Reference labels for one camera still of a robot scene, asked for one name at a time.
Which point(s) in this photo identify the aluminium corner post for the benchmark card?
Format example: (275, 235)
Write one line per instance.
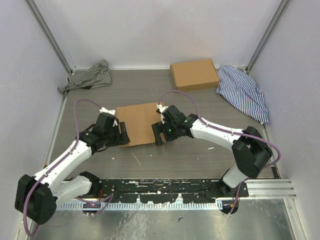
(48, 34)
(283, 5)

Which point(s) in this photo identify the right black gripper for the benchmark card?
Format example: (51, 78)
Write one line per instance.
(158, 128)

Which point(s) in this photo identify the folded closed cardboard box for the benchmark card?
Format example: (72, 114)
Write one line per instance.
(194, 75)

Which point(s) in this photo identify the cardboard box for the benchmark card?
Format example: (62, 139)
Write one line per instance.
(194, 75)
(138, 121)

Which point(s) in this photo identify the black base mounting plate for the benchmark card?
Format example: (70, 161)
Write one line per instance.
(160, 191)

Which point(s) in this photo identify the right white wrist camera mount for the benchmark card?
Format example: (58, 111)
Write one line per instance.
(160, 108)

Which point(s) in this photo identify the left aluminium corner post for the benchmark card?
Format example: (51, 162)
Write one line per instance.
(48, 34)

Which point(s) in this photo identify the aluminium front rail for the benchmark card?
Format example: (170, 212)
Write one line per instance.
(259, 189)

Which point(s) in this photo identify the right aluminium corner post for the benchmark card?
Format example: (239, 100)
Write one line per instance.
(283, 5)

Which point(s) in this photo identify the slotted grey cable duct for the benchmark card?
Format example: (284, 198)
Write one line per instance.
(75, 205)

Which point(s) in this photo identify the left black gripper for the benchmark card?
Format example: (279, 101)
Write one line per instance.
(122, 139)

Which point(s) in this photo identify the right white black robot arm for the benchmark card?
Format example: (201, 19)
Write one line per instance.
(250, 151)

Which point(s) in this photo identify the blue white striped cloth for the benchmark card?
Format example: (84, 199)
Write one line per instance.
(241, 91)

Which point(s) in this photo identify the grey striped cloth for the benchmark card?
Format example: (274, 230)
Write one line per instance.
(97, 76)

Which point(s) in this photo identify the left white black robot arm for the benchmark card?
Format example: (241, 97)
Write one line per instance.
(38, 196)

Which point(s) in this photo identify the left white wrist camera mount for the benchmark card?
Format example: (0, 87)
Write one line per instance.
(105, 110)

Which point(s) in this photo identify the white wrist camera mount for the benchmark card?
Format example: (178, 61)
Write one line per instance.
(160, 108)
(105, 110)

